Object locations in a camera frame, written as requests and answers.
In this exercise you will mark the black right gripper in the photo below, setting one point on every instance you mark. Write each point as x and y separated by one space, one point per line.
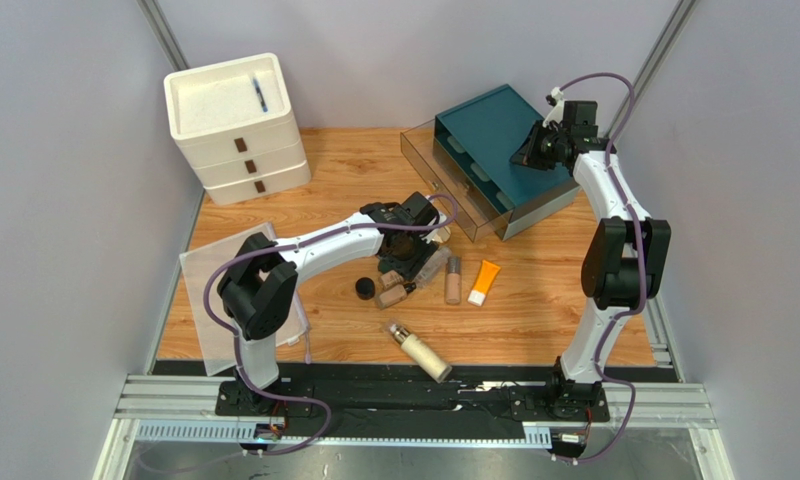
529 149

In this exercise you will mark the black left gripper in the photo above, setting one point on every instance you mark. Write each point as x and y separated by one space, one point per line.
410 269

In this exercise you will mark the clear plastic bottle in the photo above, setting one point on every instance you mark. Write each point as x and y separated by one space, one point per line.
432 267

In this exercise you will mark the grey cap foundation bottle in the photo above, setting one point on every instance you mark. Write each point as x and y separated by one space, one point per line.
453 281

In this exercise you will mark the teal drawer organizer box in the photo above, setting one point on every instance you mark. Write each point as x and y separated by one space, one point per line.
481 137

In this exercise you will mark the orange cosmetic tube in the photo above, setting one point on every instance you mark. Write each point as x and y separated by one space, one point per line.
484 281

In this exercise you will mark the cream pump lotion bottle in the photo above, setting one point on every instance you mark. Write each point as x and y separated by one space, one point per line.
420 352

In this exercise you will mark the clear acrylic drawer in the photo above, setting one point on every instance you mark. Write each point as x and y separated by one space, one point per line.
478 216

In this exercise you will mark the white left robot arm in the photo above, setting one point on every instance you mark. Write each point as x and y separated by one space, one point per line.
251 294

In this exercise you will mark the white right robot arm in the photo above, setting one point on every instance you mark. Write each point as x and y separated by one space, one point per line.
622 269

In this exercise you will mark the small black jar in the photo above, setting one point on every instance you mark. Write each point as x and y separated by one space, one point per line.
365 288

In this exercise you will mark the gold lid cream jar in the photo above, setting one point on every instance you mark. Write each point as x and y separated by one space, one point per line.
441 235

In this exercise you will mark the white three drawer cabinet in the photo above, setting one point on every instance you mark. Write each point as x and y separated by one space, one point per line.
237 152

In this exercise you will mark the blue pen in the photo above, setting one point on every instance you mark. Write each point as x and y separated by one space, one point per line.
259 94

